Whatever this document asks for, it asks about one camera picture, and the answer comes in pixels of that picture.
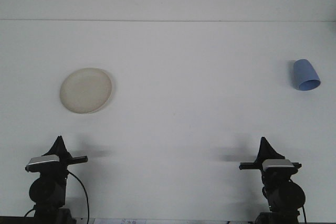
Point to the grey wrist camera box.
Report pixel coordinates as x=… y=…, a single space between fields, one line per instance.
x=277 y=164
x=42 y=161

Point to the pale round plate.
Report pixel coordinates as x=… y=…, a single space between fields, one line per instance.
x=85 y=90

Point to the pale blue cup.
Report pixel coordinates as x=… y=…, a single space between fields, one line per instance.
x=304 y=73

